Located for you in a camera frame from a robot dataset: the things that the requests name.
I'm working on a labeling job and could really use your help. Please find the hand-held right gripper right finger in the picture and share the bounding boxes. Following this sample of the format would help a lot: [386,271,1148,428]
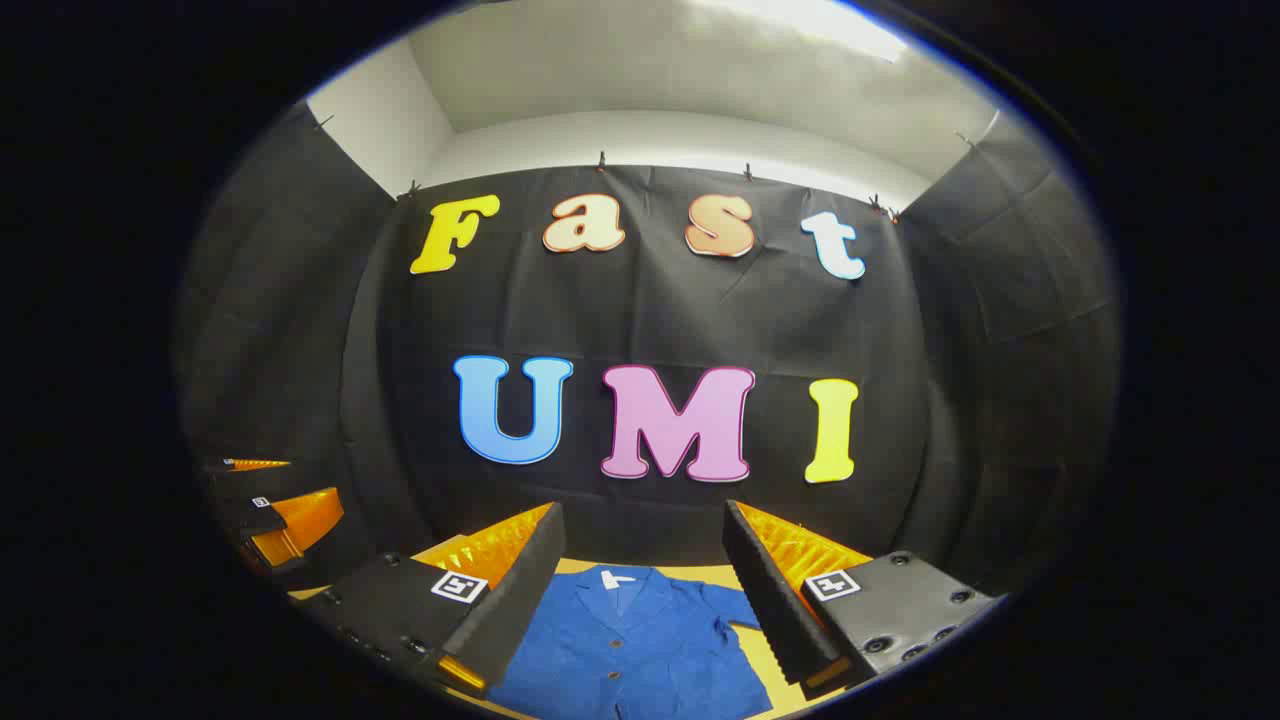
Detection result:
[722,500,1002,701]

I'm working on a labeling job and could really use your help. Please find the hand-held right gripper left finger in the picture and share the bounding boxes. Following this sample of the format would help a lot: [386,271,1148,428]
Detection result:
[298,502,567,699]

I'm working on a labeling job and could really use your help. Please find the blue corduroy shirt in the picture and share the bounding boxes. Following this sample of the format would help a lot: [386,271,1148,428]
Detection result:
[487,563,777,720]

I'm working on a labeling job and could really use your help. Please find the black backdrop cloth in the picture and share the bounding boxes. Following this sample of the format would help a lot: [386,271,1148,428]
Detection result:
[175,100,1121,601]

